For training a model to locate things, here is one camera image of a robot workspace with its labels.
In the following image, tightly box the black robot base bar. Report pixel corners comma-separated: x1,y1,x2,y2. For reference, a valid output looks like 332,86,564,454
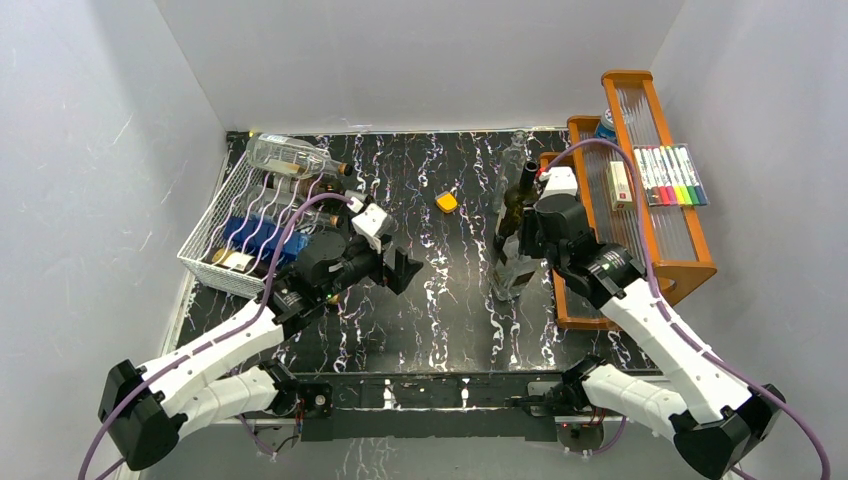
238,370,631,458

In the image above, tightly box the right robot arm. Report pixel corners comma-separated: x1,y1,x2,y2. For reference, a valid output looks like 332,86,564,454
519,194,785,479

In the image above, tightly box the blue white lidded jar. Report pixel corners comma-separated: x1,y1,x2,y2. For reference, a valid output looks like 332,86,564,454
594,109,617,143

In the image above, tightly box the white wire wine rack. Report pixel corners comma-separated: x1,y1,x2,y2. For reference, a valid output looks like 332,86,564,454
178,153,303,298

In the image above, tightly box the clear round glass bottle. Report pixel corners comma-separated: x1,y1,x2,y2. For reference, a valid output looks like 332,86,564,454
246,133,353,179

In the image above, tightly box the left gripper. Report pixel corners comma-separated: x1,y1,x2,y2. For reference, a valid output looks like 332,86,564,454
319,234,422,302

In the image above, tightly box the dark green wine bottle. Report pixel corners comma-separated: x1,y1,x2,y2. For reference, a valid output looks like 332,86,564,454
494,160,539,252

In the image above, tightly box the blue liquor bottle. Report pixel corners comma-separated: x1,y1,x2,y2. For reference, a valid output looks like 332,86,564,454
220,216,311,266

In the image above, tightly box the clear square liquor bottle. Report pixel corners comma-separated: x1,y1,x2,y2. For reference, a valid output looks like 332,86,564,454
491,233,541,302

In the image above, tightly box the white red small box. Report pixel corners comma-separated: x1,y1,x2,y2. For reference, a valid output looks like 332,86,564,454
607,161,634,211

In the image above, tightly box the yellow grey eraser block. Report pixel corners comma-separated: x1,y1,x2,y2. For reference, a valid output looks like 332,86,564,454
435,191,459,214

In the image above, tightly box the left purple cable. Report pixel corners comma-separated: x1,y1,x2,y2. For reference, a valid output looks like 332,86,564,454
78,192,362,480

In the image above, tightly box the brown gold-capped bottle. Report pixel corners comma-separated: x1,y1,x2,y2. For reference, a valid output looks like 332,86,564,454
205,248,269,278

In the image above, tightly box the orange wooden tiered shelf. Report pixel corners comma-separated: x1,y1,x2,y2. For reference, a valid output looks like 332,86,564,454
552,70,716,330

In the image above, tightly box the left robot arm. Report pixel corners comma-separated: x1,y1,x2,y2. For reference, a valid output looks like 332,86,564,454
97,230,423,471

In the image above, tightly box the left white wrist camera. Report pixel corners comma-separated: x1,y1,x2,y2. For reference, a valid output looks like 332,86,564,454
346,194,394,254

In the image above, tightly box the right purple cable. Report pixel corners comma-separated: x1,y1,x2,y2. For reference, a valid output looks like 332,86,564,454
539,137,833,480

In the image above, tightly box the dark silver-capped wine bottle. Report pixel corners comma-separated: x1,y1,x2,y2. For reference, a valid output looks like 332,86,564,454
257,175,373,202

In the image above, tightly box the coloured marker pen set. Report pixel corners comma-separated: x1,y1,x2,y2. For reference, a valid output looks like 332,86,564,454
632,143,709,207

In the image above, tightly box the purple cable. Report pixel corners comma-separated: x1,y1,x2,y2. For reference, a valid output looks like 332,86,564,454
78,192,362,480
539,137,833,480

